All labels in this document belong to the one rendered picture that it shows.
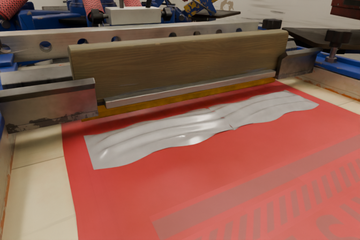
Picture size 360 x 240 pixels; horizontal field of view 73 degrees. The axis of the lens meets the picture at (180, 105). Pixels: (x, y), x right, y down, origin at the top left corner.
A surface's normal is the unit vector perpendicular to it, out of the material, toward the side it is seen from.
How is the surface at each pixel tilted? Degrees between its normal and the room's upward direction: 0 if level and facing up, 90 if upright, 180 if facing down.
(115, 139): 32
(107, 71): 90
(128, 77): 90
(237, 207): 0
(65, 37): 90
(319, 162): 0
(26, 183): 0
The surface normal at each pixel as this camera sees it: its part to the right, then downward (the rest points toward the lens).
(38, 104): 0.47, 0.40
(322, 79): -0.88, 0.19
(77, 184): 0.02, -0.90
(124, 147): 0.37, -0.56
